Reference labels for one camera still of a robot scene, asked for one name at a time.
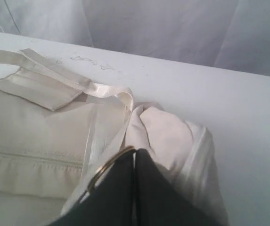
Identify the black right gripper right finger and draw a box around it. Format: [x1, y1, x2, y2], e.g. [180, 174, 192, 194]
[134, 149, 220, 226]

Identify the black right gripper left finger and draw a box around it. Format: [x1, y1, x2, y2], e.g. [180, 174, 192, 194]
[52, 150, 135, 226]

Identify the cream fabric duffel bag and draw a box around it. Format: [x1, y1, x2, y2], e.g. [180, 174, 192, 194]
[0, 49, 229, 226]

